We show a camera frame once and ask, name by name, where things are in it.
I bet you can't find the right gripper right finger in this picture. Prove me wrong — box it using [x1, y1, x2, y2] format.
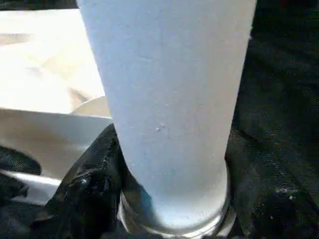
[219, 127, 319, 239]

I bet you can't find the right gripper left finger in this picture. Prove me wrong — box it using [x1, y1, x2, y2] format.
[27, 123, 126, 239]

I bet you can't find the white plastic table top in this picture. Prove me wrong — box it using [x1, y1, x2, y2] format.
[0, 9, 128, 207]

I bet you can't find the white plastic table leg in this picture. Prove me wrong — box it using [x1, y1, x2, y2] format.
[76, 0, 258, 238]

